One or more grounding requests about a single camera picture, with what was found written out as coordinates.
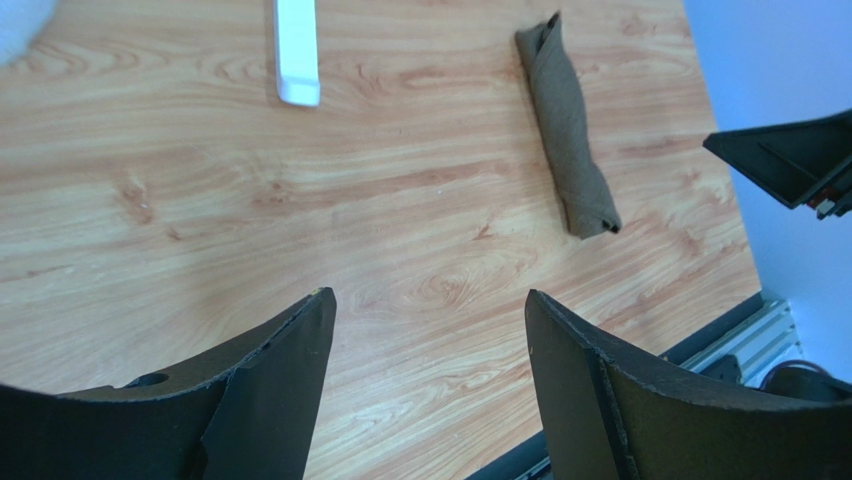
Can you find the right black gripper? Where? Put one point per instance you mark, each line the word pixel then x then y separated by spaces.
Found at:
pixel 800 163

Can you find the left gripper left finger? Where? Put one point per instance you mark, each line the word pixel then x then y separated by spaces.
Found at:
pixel 245 409

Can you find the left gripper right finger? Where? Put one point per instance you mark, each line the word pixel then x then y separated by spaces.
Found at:
pixel 611 410

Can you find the brown cloth napkin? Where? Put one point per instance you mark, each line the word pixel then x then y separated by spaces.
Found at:
pixel 561 115

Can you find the metal drying rack stand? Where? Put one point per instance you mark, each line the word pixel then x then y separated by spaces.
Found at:
pixel 296 52

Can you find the white towel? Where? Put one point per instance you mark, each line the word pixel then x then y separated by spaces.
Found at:
pixel 22 21

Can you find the aluminium frame rail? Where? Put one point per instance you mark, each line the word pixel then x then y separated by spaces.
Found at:
pixel 762 341

